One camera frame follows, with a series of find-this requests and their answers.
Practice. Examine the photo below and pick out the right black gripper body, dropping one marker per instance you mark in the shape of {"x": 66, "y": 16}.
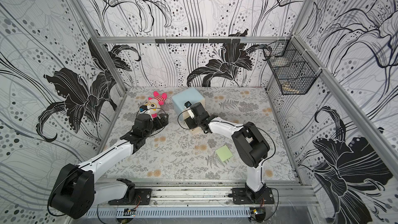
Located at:
{"x": 189, "y": 121}

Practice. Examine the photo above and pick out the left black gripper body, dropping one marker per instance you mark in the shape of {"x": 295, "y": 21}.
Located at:
{"x": 154, "y": 125}

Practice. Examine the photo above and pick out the blue wooden drawer box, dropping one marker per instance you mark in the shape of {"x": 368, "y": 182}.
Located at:
{"x": 182, "y": 102}

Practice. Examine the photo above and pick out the green sticky note pad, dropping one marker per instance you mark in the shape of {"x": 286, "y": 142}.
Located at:
{"x": 224, "y": 153}

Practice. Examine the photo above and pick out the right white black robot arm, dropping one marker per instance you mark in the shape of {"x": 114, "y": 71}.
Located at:
{"x": 250, "y": 144}

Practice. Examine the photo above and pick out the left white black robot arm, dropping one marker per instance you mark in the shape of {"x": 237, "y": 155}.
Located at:
{"x": 77, "y": 188}

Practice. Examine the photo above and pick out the pink white owl plush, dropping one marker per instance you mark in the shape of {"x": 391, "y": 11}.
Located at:
{"x": 155, "y": 103}

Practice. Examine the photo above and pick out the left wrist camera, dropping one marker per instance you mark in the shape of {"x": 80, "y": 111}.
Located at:
{"x": 144, "y": 109}

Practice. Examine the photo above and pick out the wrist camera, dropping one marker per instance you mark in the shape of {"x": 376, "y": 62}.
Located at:
{"x": 188, "y": 109}
{"x": 144, "y": 109}

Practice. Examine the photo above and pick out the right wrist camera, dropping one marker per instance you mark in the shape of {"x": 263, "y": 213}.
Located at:
{"x": 188, "y": 109}

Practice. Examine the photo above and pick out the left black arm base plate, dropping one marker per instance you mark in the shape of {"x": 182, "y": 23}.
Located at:
{"x": 134, "y": 196}

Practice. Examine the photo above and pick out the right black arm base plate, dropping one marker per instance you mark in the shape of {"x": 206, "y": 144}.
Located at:
{"x": 242, "y": 196}

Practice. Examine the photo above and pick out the white slotted cable duct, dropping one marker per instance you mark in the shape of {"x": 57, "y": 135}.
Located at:
{"x": 170, "y": 212}

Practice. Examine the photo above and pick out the black wire basket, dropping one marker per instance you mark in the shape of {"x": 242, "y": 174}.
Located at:
{"x": 293, "y": 74}

